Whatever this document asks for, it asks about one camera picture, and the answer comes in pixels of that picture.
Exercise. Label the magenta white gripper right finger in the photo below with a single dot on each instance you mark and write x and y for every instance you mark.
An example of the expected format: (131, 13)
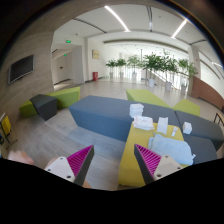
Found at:
(153, 166)

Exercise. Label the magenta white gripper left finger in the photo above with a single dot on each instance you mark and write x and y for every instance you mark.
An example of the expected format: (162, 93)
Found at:
(73, 168)

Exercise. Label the light blue towel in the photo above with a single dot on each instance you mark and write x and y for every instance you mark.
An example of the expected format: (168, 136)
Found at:
(180, 151)

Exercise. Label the person's hand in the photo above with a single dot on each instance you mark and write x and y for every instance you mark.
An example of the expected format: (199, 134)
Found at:
(20, 156)

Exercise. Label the small white bottle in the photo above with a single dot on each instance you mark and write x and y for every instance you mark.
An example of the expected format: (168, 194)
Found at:
(174, 131)

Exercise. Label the white paper packet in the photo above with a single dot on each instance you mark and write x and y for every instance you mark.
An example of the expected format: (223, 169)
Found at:
(162, 125)

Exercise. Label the white crumpled plastic bag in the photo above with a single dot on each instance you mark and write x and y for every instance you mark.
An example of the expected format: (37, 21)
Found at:
(144, 123)

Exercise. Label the small white box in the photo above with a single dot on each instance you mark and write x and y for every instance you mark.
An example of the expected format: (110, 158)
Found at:
(187, 128)

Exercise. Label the white folded cloth stack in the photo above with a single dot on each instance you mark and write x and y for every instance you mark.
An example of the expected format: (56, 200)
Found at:
(136, 110)

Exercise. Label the grey bench seat right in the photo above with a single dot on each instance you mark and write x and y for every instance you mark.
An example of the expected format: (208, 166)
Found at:
(205, 139)

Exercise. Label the large blue-grey bench seat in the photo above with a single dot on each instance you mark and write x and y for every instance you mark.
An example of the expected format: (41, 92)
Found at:
(106, 116)

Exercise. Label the dark grey cube seat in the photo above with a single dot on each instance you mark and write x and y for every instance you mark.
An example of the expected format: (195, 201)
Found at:
(45, 105)

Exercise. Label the green seat far right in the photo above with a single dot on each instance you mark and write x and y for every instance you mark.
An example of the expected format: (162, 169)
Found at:
(188, 107)

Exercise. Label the green bench far centre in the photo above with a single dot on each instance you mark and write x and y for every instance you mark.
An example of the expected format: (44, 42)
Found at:
(145, 96)

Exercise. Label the yellow sign stand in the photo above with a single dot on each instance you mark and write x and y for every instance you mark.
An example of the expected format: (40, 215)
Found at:
(6, 128)

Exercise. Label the red trash bin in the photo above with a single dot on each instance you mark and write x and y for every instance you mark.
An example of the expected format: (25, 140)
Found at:
(95, 76)

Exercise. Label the potted tree centre right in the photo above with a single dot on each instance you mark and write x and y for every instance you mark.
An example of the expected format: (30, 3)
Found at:
(170, 68)

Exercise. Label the potted tree white pot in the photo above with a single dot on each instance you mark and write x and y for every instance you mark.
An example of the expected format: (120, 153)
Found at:
(152, 63)

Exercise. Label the potted tree far right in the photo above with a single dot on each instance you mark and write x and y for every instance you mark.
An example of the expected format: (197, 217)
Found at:
(186, 70)

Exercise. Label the potted tree far left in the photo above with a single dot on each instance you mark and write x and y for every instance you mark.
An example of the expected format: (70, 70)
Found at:
(111, 64)

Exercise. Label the green bench by wall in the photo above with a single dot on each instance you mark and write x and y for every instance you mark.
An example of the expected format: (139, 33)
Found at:
(65, 98)

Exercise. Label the wall mounted black television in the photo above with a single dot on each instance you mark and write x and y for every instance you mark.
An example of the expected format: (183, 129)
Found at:
(21, 68)

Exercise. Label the framed wall picture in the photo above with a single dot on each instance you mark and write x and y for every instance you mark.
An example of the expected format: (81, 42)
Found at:
(95, 54)

